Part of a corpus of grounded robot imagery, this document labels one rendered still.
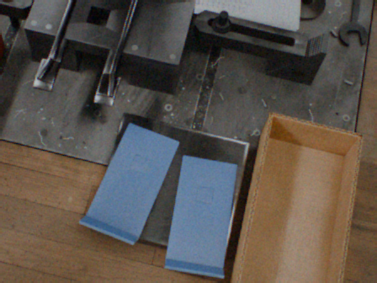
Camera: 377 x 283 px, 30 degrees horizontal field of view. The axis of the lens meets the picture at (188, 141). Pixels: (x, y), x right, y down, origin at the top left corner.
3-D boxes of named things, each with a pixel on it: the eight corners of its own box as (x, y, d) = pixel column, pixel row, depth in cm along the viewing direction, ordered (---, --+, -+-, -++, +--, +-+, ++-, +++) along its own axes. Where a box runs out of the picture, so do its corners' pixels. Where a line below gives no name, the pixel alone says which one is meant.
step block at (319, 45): (265, 75, 99) (278, 41, 91) (269, 56, 100) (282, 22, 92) (310, 85, 99) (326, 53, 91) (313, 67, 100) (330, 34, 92)
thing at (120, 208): (79, 229, 86) (78, 222, 84) (129, 123, 92) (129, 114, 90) (133, 251, 86) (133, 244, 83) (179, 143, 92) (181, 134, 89)
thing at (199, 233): (162, 273, 85) (164, 268, 82) (183, 156, 91) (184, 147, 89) (220, 283, 85) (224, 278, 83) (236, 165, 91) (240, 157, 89)
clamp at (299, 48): (188, 57, 99) (194, 18, 90) (193, 37, 101) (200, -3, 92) (292, 82, 99) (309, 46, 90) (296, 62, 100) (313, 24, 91)
